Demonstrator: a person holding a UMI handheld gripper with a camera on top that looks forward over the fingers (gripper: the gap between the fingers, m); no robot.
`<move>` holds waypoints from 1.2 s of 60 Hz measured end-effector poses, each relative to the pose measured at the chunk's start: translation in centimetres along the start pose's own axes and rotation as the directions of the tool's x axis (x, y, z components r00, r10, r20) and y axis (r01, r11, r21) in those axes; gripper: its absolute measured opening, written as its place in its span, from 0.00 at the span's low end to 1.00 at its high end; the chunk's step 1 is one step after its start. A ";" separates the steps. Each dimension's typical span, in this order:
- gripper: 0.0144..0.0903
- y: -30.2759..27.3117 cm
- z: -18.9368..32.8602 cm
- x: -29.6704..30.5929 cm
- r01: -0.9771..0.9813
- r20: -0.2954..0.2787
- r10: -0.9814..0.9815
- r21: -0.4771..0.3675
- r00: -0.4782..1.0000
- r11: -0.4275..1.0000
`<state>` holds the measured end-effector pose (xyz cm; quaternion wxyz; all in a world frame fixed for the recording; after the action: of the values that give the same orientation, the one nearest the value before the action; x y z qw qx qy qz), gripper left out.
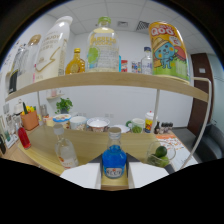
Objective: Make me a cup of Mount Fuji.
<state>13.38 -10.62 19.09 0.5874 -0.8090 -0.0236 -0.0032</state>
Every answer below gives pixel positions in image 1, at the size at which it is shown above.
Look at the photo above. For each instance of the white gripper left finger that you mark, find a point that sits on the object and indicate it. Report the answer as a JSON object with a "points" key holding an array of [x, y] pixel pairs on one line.
{"points": [[85, 175]]}

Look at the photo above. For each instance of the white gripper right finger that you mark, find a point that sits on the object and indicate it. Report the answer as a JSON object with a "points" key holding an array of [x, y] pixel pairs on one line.
{"points": [[145, 173]]}

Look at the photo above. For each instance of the blue liquid bottle white label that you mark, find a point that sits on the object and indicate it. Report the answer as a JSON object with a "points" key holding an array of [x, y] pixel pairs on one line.
{"points": [[114, 158]]}

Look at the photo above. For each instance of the white milk bottle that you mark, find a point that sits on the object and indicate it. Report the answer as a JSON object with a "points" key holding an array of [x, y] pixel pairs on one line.
{"points": [[53, 50]]}

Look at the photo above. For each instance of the glass bowl with limes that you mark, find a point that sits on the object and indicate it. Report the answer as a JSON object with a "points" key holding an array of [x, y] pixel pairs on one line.
{"points": [[160, 154]]}

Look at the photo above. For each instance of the clear bottle red label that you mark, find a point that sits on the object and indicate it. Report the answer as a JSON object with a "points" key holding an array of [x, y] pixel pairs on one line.
{"points": [[66, 151]]}

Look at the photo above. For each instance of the white printed paper sheet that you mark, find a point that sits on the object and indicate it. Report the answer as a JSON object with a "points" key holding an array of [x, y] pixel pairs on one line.
{"points": [[181, 150]]}

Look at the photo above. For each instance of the dark sauce bottle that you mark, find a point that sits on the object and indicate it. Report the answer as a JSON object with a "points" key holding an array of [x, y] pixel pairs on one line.
{"points": [[157, 128]]}

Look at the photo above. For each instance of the green white mug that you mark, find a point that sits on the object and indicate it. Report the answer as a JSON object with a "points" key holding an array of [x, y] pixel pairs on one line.
{"points": [[136, 126]]}

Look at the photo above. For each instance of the white plate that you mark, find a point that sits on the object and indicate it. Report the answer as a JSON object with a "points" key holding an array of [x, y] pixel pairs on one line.
{"points": [[121, 129]]}

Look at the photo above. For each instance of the patterned ceramic bowl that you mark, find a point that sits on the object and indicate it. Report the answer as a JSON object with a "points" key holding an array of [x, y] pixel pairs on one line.
{"points": [[98, 124]]}

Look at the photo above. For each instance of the patterned white mug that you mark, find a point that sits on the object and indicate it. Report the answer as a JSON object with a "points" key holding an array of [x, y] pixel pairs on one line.
{"points": [[78, 123]]}

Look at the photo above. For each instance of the blue rim bowl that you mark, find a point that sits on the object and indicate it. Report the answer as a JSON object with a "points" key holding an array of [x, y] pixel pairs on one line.
{"points": [[62, 120]]}

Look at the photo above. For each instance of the black office chair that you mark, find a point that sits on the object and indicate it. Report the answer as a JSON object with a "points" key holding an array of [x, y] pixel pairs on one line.
{"points": [[210, 141]]}

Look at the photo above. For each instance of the green potted plant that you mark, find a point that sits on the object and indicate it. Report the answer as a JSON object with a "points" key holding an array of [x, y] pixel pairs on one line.
{"points": [[63, 105]]}

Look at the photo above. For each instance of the orange pen holder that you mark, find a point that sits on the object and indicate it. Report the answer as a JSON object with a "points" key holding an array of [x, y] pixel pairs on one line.
{"points": [[30, 120]]}

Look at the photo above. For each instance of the white countertop appliance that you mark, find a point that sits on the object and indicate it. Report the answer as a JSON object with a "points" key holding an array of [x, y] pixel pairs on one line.
{"points": [[18, 108]]}

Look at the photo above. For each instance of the brown wooden door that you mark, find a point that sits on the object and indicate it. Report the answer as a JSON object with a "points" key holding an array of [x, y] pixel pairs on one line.
{"points": [[200, 96]]}

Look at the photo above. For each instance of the two-tier wooden shelf rack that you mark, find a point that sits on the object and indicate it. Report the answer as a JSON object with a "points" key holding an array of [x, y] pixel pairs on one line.
{"points": [[100, 81]]}

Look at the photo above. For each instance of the clear bottle blue cap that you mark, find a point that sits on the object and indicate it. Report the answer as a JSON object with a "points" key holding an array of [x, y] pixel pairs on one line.
{"points": [[147, 65]]}

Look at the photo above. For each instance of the amber syrup bottle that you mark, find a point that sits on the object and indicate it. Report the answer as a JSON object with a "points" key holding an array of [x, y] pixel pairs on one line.
{"points": [[75, 64]]}

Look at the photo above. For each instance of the yellow cartoon drink can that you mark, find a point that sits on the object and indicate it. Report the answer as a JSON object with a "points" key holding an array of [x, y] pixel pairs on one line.
{"points": [[168, 50]]}

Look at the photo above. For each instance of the clear bottle green cap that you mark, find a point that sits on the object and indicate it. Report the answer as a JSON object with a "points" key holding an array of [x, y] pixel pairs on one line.
{"points": [[102, 46]]}

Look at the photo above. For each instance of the ceiling air vent grille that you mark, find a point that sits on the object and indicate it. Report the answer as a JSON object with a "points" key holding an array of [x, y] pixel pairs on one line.
{"points": [[142, 26]]}

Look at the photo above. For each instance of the square ceiling diffuser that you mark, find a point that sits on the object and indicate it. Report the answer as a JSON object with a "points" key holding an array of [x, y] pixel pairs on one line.
{"points": [[122, 24]]}

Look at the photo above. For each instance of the small wooden wall shelf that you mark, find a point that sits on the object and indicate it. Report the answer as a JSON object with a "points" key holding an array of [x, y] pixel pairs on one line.
{"points": [[55, 97]]}

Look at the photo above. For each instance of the colourful wall poster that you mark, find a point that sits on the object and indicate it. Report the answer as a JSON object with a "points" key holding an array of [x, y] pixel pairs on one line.
{"points": [[136, 66]]}

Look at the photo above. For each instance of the red wall poster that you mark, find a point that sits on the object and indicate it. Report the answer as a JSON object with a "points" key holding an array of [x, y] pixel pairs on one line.
{"points": [[124, 65]]}

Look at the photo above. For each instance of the blue yellow wall poster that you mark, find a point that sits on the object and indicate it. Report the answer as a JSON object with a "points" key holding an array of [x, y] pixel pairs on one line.
{"points": [[120, 63]]}

